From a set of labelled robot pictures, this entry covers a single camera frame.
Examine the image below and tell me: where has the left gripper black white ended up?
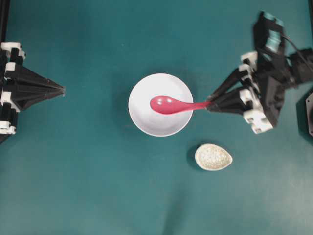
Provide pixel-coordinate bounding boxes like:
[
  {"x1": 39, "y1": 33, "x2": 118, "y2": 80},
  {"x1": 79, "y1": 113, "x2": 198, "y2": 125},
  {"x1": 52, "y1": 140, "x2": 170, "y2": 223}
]
[{"x1": 0, "y1": 42, "x2": 65, "y2": 135}]

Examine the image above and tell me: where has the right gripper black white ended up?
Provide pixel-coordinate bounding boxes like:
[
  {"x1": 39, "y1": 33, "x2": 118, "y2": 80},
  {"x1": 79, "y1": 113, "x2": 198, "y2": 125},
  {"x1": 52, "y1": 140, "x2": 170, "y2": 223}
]
[{"x1": 207, "y1": 49, "x2": 297, "y2": 134}]

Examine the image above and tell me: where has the pink plastic spoon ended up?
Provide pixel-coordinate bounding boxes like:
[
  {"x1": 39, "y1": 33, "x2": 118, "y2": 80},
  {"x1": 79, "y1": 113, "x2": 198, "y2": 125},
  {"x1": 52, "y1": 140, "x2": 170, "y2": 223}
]
[{"x1": 150, "y1": 95, "x2": 213, "y2": 115}]

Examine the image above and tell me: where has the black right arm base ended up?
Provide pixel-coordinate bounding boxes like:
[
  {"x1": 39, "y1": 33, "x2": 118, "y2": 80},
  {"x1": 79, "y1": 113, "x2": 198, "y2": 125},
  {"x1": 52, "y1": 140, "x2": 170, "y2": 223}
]
[{"x1": 296, "y1": 88, "x2": 313, "y2": 145}]

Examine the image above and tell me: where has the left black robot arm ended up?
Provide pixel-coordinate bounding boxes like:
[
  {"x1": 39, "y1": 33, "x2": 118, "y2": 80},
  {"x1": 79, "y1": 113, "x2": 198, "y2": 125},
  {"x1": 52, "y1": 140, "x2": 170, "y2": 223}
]
[{"x1": 0, "y1": 0, "x2": 65, "y2": 142}]

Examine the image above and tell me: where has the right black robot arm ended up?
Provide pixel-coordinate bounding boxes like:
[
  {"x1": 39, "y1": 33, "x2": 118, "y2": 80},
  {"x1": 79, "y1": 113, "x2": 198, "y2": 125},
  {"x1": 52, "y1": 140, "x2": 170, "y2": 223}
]
[{"x1": 206, "y1": 49, "x2": 313, "y2": 134}]

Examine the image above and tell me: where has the speckled ceramic spoon rest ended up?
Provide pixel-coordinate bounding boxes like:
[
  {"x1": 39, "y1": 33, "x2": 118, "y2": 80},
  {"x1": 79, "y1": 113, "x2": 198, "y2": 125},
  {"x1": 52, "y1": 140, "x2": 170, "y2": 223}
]
[{"x1": 195, "y1": 143, "x2": 233, "y2": 171}]

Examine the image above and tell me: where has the white round bowl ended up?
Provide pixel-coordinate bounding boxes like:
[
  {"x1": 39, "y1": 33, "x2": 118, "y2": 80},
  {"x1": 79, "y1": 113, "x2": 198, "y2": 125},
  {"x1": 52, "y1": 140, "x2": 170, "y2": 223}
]
[{"x1": 128, "y1": 73, "x2": 193, "y2": 137}]

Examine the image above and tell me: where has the right wrist camera black teal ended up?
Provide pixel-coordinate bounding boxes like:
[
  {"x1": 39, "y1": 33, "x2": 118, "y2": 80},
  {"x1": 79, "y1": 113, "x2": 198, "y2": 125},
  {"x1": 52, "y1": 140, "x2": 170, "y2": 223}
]
[{"x1": 253, "y1": 11, "x2": 285, "y2": 56}]

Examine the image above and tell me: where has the black camera cable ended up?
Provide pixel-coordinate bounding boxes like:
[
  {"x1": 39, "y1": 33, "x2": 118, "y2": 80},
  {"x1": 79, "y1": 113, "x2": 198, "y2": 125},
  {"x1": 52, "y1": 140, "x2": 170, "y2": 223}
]
[{"x1": 281, "y1": 35, "x2": 310, "y2": 67}]

